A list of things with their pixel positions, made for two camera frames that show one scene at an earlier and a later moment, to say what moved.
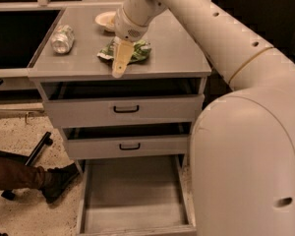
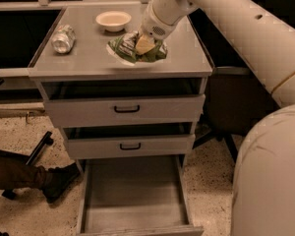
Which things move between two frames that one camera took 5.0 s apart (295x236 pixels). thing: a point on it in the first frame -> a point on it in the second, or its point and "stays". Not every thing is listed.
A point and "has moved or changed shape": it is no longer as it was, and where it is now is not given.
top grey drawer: x=134 y=109 stays
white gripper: x=127 y=26 -> x=151 y=26
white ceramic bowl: x=107 y=20 stays
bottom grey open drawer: x=147 y=196 stays
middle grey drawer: x=93 y=148 stays
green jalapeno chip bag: x=141 y=50 has moved or changed shape
